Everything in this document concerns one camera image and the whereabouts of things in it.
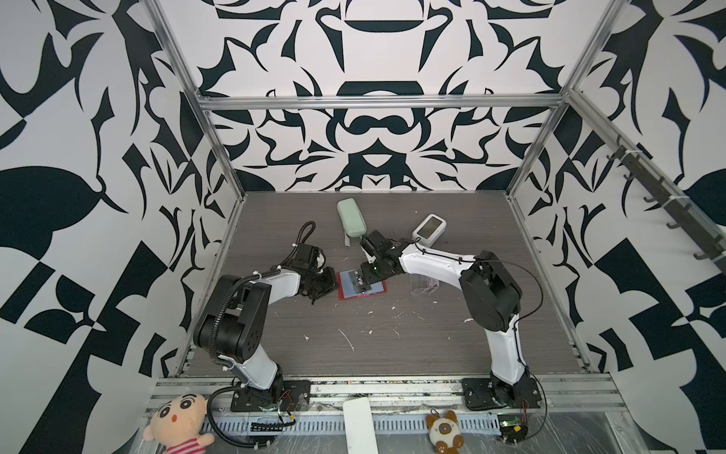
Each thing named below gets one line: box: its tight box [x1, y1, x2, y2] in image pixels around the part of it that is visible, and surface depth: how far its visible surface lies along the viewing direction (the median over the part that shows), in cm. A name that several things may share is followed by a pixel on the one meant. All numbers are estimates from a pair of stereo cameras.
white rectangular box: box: [343, 396, 380, 454], surface depth 67 cm
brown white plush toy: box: [425, 408, 466, 454], surface depth 69 cm
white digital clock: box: [412, 212, 448, 247], surface depth 106 cm
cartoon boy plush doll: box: [142, 393, 215, 454], surface depth 66 cm
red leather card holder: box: [336, 270, 388, 301], surface depth 95 cm
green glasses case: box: [336, 196, 368, 247], surface depth 111 cm
